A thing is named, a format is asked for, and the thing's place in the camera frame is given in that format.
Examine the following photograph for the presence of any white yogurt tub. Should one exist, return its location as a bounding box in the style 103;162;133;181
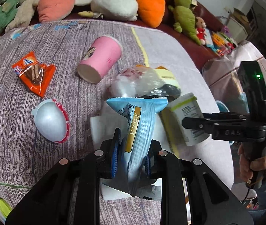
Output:
160;93;209;146

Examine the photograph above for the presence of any light blue snack packet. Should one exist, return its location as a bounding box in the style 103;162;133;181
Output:
106;97;168;197

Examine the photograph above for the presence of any clear plastic bag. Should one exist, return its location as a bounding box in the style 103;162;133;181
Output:
109;65;181;101

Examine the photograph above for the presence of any pink paper cup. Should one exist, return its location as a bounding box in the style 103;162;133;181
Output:
76;36;123;84

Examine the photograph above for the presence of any orange wafer wrapper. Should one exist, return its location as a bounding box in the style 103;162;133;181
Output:
11;51;56;98

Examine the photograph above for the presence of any blue trash bin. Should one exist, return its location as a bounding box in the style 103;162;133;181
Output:
216;100;229;113

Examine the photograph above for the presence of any right hand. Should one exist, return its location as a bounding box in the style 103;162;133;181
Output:
238;144;266;182

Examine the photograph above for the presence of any plaid pink grey blanket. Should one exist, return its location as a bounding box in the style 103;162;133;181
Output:
202;41;266;114

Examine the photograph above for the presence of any red teddy bear plush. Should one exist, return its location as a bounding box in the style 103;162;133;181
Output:
195;17;207;45

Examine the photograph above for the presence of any olive green dinosaur plush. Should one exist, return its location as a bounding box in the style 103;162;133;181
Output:
168;0;201;45

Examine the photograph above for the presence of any orange carrot plush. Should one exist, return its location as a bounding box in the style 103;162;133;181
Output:
137;0;166;28

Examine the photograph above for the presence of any white duck plush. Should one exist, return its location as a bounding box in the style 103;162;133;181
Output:
75;0;139;21

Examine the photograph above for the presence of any pink carrot plush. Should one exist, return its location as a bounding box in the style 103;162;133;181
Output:
37;0;75;23

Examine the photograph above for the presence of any beige bunny plush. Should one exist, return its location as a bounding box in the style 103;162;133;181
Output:
5;0;39;33

